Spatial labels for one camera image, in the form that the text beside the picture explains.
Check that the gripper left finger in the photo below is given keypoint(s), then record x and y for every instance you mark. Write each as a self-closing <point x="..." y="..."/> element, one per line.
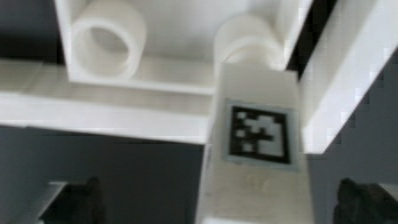
<point x="69" y="204"/>

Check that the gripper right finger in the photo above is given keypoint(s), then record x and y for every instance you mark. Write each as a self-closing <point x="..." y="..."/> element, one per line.
<point x="366" y="203"/>

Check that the white chair leg with tag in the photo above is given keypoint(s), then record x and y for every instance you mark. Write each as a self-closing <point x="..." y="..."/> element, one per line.
<point x="254" y="183"/>

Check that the white chair seat part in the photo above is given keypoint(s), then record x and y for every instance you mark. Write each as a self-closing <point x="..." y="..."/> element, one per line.
<point x="147" y="44"/>

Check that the white front fence bar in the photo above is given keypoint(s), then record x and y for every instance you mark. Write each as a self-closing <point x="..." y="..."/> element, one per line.
<point x="48" y="103"/>

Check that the white fence bar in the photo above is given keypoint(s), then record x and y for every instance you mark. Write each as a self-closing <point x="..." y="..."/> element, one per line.
<point x="355" y="47"/>
<point x="48" y="103"/>

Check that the white right fence bar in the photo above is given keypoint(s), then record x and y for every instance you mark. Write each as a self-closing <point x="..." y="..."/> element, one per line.
<point x="355" y="47"/>

